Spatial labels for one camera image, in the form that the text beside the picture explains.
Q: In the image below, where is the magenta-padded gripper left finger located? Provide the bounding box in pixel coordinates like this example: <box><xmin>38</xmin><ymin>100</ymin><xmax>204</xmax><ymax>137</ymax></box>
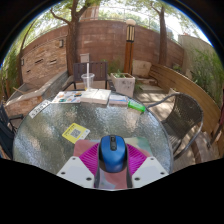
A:
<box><xmin>56</xmin><ymin>142</ymin><xmax>101</xmax><ymax>189</ymax></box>

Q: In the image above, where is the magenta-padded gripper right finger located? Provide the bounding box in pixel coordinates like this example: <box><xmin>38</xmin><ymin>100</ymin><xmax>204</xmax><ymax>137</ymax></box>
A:
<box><xmin>125</xmin><ymin>143</ymin><xmax>169</xmax><ymax>188</ymax></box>

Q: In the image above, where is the blue computer mouse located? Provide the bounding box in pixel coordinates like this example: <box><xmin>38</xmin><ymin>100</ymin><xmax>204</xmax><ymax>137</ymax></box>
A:
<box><xmin>98</xmin><ymin>134</ymin><xmax>128</xmax><ymax>173</ymax></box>

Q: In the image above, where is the pink patchwork-print mouse pad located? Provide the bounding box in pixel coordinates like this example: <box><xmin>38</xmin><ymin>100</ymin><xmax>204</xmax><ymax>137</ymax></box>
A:
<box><xmin>73</xmin><ymin>137</ymin><xmax>155</xmax><ymax>190</ymax></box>

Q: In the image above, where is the yellow square card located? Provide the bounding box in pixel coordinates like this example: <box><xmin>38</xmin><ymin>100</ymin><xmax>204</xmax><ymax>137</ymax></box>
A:
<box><xmin>61</xmin><ymin>122</ymin><xmax>91</xmax><ymax>145</ymax></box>

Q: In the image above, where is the green marker pen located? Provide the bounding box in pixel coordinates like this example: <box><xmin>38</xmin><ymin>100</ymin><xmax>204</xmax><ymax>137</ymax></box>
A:
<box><xmin>127</xmin><ymin>100</ymin><xmax>147</xmax><ymax>114</ymax></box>

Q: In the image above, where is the brown wicker chair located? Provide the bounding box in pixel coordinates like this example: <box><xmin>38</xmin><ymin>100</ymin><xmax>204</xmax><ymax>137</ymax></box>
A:
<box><xmin>146</xmin><ymin>92</ymin><xmax>204</xmax><ymax>161</ymax></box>

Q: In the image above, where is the white licence plate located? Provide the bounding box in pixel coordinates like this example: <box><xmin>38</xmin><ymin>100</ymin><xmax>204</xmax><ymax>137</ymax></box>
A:
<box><xmin>28</xmin><ymin>99</ymin><xmax>53</xmax><ymax>119</ymax></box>

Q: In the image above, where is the white thick book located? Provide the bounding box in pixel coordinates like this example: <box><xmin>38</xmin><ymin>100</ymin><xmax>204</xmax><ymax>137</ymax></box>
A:
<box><xmin>79</xmin><ymin>88</ymin><xmax>112</xmax><ymax>106</ymax></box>

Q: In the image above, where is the small pale booklet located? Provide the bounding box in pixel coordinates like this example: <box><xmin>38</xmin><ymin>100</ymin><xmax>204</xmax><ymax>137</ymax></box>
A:
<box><xmin>108</xmin><ymin>94</ymin><xmax>130</xmax><ymax>107</ymax></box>

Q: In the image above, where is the stone raised garden bed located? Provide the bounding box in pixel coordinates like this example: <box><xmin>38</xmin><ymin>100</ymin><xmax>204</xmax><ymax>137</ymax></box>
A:
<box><xmin>3</xmin><ymin>69</ymin><xmax>69</xmax><ymax>116</ymax></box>

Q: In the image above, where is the pale stone block seat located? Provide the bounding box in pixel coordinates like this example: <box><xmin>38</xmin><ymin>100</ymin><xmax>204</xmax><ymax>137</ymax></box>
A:
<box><xmin>64</xmin><ymin>74</ymin><xmax>111</xmax><ymax>91</ymax></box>

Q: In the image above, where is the curved wooden bench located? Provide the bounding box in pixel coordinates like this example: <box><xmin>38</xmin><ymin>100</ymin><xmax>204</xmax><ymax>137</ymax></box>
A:
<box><xmin>148</xmin><ymin>63</ymin><xmax>224</xmax><ymax>158</ymax></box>

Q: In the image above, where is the clear plastic cup with straw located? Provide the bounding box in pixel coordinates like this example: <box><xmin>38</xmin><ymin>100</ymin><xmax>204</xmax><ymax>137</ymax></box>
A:
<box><xmin>80</xmin><ymin>62</ymin><xmax>96</xmax><ymax>92</ymax></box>

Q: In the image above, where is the leaning pale stone slab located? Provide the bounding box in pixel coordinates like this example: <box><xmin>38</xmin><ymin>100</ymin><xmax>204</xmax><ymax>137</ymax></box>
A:
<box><xmin>132</xmin><ymin>59</ymin><xmax>153</xmax><ymax>79</ymax></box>

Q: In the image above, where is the dark wooden slatted chair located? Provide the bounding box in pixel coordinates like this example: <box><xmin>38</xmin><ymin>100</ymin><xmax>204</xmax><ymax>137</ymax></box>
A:
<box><xmin>62</xmin><ymin>60</ymin><xmax>110</xmax><ymax>92</ymax></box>

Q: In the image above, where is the thick forked tree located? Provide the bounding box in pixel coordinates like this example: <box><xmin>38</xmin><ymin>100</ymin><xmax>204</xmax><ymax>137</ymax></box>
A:
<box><xmin>49</xmin><ymin>0</ymin><xmax>98</xmax><ymax>76</ymax></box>

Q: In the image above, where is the slim straight tree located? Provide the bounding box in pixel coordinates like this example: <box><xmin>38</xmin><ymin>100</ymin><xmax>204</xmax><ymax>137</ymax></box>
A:
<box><xmin>151</xmin><ymin>3</ymin><xmax>169</xmax><ymax>66</ymax></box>

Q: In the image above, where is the grey wall utility box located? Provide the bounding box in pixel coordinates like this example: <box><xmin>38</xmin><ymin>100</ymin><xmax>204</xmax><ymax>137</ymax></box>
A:
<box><xmin>79</xmin><ymin>53</ymin><xmax>90</xmax><ymax>64</ymax></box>

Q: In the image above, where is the wooden garden lamp post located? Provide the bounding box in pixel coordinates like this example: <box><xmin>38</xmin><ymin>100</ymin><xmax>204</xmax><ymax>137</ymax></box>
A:
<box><xmin>123</xmin><ymin>18</ymin><xmax>137</xmax><ymax>75</ymax></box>

